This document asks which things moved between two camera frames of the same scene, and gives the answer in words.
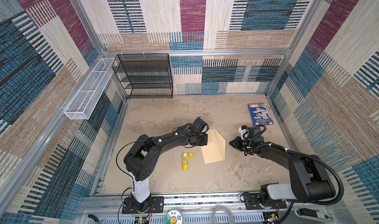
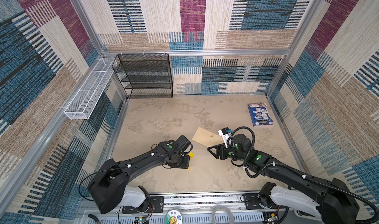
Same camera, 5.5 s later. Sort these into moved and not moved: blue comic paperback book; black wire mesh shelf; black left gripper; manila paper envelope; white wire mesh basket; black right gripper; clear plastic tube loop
Moved: black left gripper; manila paper envelope; black right gripper
Not moved: white wire mesh basket; blue comic paperback book; black wire mesh shelf; clear plastic tube loop
